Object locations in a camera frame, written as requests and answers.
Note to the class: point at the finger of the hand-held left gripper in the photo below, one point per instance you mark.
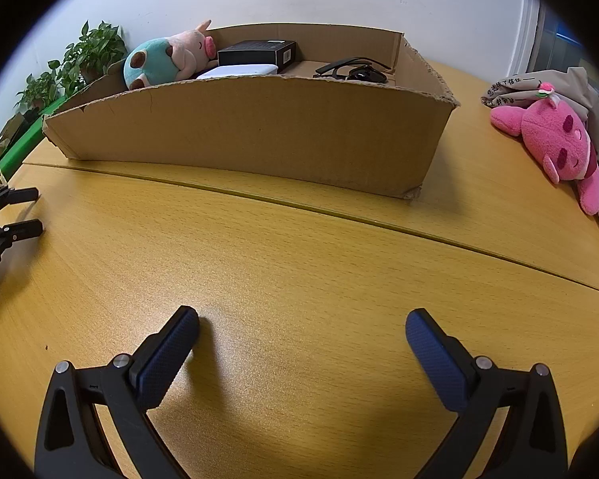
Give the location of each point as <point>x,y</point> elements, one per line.
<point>15,194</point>
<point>22,230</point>

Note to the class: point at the wooden desk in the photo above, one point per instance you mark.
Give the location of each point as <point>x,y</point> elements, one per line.
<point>299,259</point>

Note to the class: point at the small potted plant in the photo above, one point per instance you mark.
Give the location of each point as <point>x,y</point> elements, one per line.
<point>40,90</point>

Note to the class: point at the black box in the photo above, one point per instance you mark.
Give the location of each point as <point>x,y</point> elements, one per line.
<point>257,52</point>

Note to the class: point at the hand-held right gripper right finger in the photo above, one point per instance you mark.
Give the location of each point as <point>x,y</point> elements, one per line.
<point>437,359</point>

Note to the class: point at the large potted plant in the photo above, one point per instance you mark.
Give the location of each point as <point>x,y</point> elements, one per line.
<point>92,52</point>

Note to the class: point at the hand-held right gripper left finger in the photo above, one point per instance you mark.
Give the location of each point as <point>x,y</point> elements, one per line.
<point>165,359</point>

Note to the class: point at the teal and pink pig plush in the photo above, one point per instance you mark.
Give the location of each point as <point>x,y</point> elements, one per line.
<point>154,60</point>

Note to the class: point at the white plastic tray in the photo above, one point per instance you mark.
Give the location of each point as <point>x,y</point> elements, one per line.
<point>239,70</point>

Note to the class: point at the beige cloth bag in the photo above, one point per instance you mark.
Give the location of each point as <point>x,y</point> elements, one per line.
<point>574,90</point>

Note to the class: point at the pink plush toy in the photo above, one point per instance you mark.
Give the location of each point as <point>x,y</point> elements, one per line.
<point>554,139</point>

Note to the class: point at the black glasses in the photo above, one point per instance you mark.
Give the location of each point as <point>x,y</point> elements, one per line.
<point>330,68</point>

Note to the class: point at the large cardboard box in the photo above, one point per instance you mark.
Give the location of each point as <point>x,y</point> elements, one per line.
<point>254,129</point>

